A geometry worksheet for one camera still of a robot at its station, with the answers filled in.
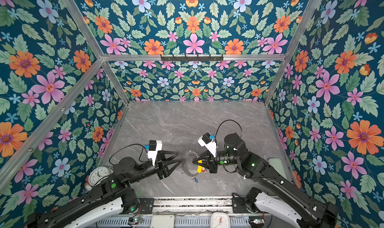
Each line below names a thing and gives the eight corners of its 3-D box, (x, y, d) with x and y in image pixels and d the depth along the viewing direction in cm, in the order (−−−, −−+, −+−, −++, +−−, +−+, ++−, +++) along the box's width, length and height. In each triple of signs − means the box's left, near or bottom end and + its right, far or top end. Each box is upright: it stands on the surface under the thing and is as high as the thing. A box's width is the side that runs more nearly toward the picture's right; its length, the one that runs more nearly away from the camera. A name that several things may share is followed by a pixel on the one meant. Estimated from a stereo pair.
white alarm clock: (86, 181, 84) (81, 178, 80) (106, 166, 89) (102, 163, 85) (92, 191, 80) (86, 189, 76) (112, 175, 86) (108, 172, 82)
